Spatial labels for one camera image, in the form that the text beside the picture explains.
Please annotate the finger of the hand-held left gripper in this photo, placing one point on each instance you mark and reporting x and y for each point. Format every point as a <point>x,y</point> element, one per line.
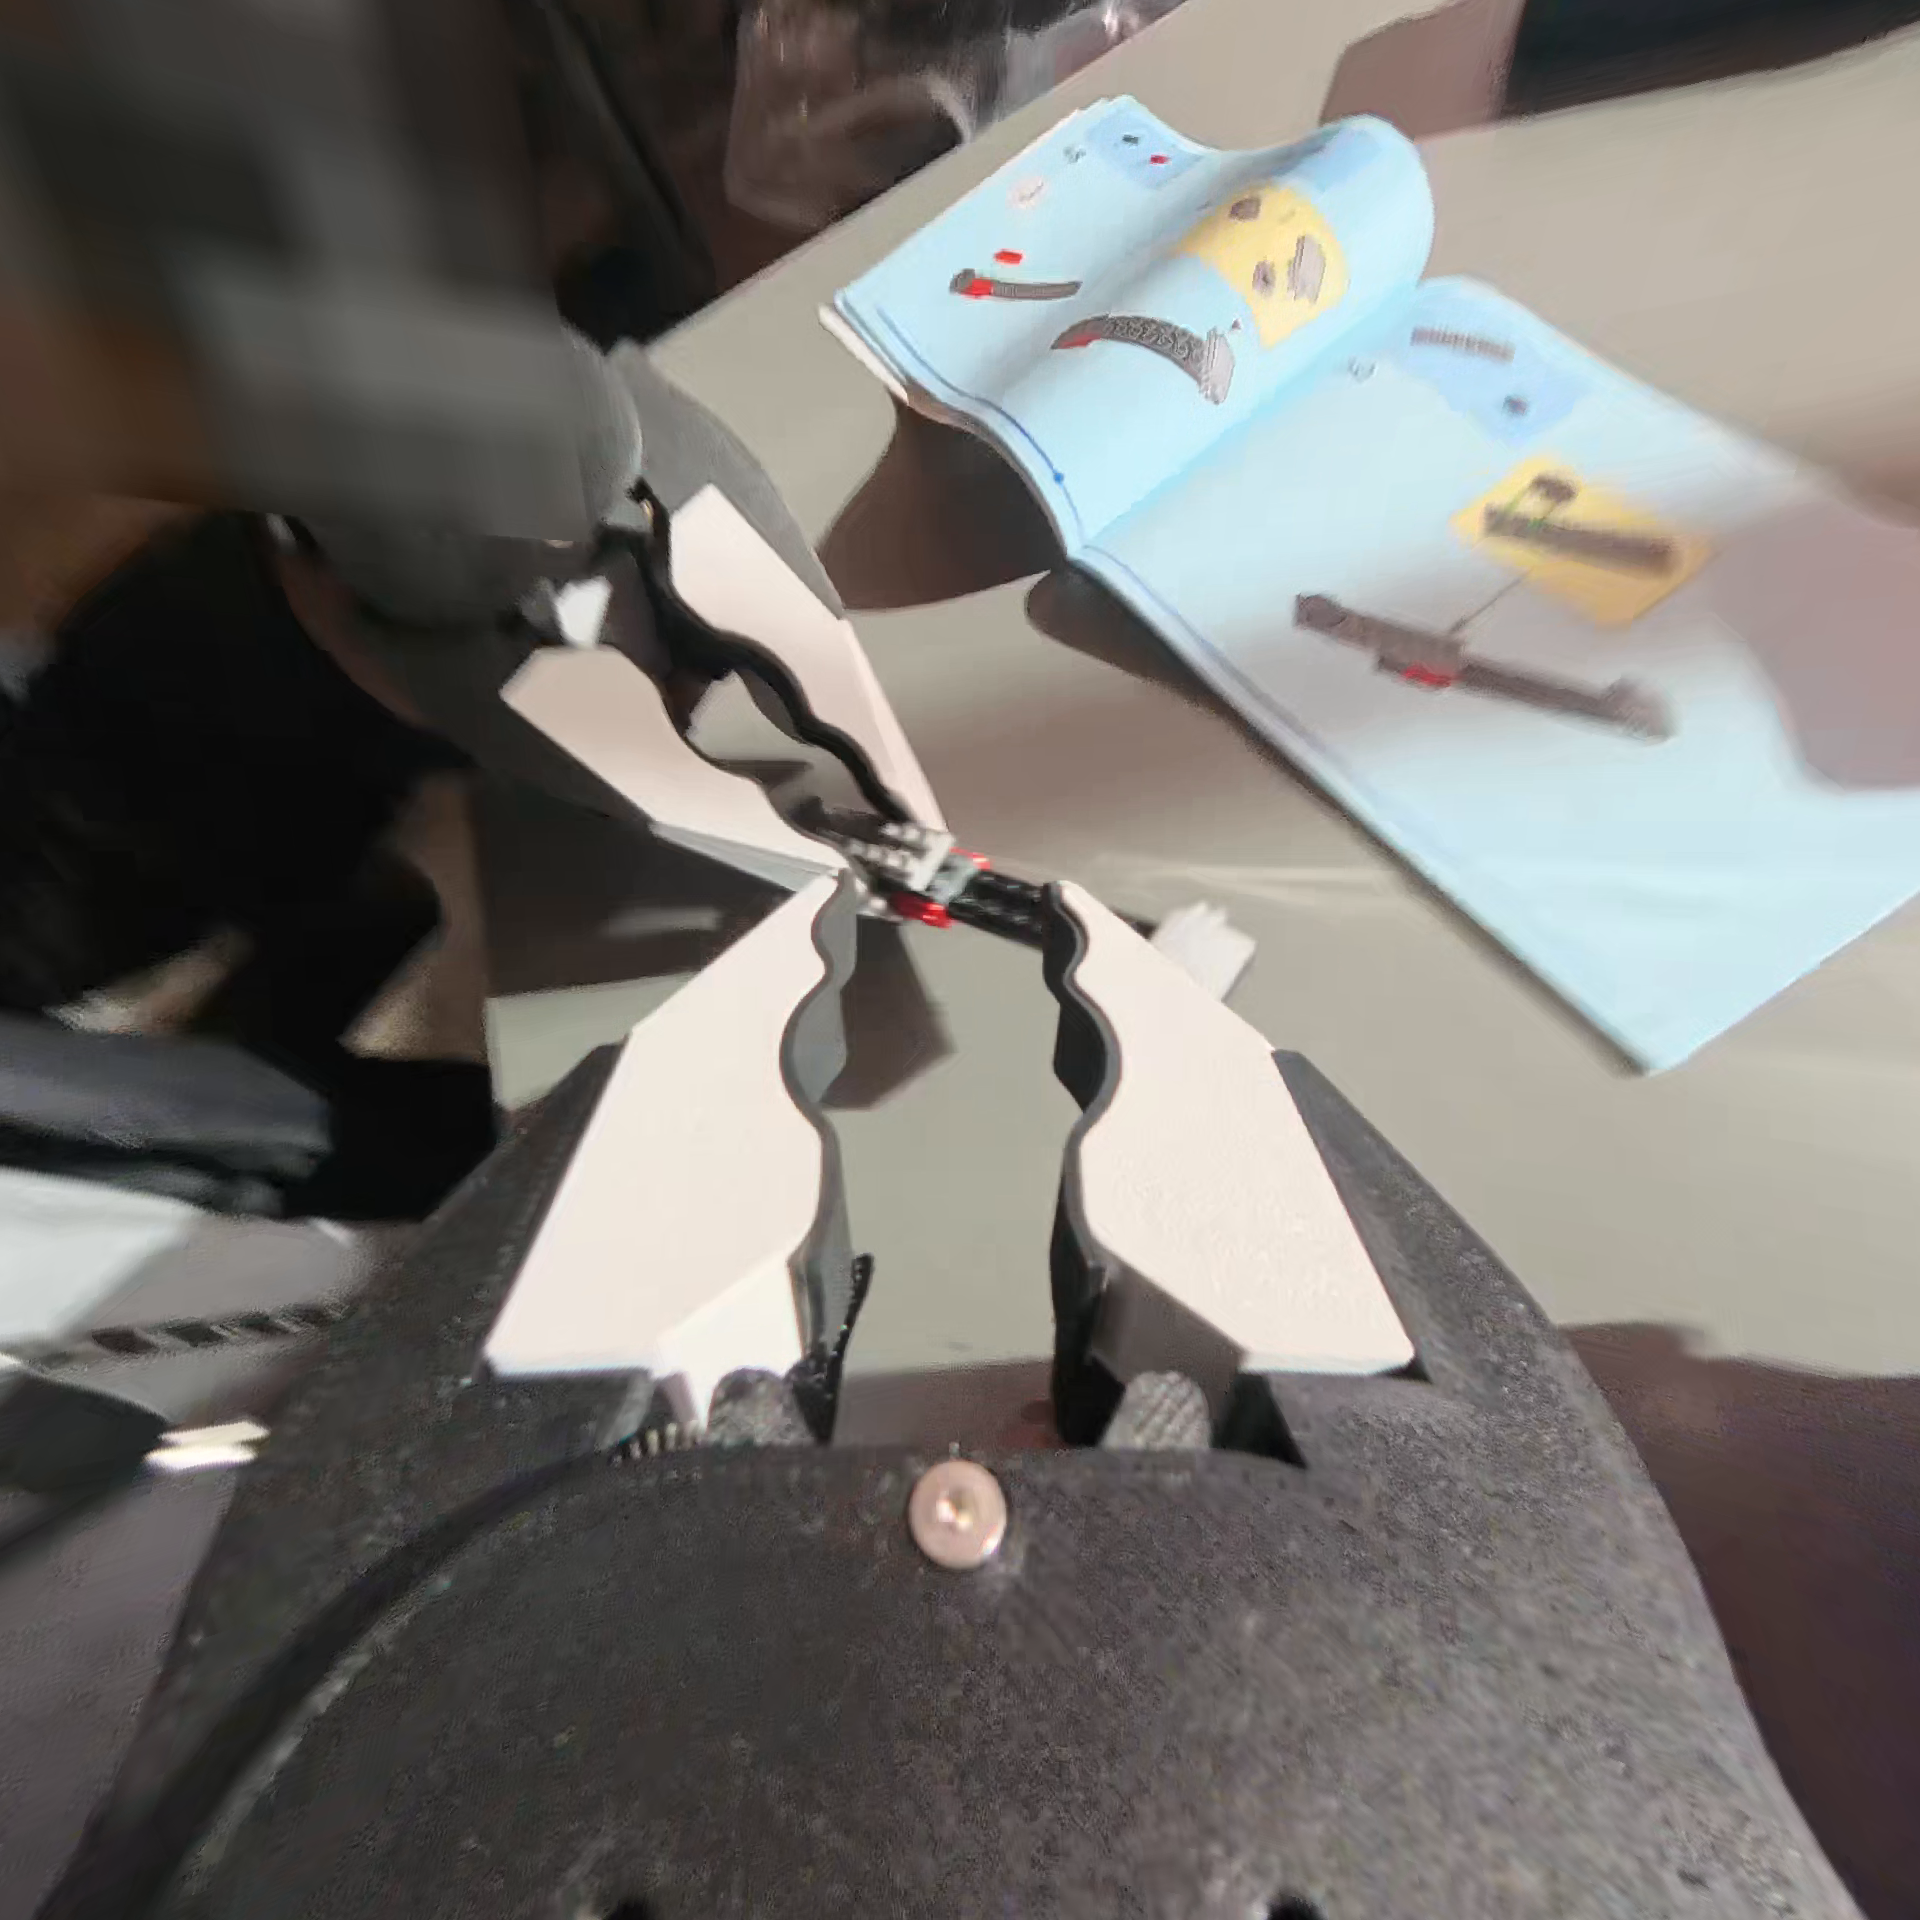
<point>792,646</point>
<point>630,738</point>

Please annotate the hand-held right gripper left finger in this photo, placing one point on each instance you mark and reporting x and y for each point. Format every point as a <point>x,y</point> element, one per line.
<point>675,1197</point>

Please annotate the light blue instruction booklet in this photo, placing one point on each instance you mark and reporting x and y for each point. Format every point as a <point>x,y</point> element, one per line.
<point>1500,749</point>

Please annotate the black toy brick beam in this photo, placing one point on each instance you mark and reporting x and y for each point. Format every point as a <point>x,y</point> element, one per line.
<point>989,896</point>

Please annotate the grey desk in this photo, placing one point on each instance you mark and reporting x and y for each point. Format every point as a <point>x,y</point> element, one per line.
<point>1575,1197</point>

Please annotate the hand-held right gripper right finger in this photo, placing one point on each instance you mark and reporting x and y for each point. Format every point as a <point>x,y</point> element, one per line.
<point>1229,1214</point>

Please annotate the person's left forearm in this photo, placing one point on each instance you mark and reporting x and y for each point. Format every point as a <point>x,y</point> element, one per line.
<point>195,782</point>

